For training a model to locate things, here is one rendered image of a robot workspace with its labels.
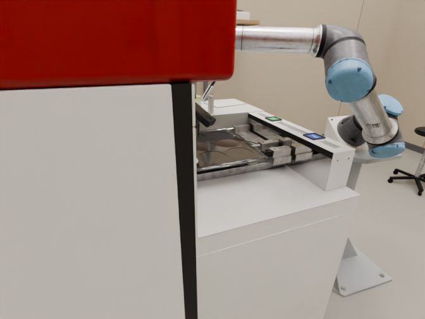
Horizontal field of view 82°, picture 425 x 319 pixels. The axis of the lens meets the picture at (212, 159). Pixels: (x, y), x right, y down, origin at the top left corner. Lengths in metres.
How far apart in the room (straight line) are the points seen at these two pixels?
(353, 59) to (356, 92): 0.09
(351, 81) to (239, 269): 0.62
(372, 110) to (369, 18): 3.31
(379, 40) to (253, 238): 3.92
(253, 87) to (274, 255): 2.64
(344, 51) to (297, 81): 2.76
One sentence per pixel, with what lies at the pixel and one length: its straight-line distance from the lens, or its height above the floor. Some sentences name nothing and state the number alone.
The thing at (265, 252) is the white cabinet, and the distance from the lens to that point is 0.80.
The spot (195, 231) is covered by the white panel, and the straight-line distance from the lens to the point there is 0.35.
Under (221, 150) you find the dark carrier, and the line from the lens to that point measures 0.93.
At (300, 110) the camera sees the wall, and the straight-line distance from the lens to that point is 3.71.
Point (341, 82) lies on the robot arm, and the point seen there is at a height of 1.17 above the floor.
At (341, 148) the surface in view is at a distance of 0.90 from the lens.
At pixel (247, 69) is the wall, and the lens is 3.19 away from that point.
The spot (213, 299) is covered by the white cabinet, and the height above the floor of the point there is 0.57.
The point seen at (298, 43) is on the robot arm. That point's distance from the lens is 0.89.
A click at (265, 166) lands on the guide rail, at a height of 0.84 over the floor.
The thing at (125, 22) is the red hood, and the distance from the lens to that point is 0.26.
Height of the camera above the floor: 1.25
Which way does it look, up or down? 24 degrees down
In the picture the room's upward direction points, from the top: 1 degrees clockwise
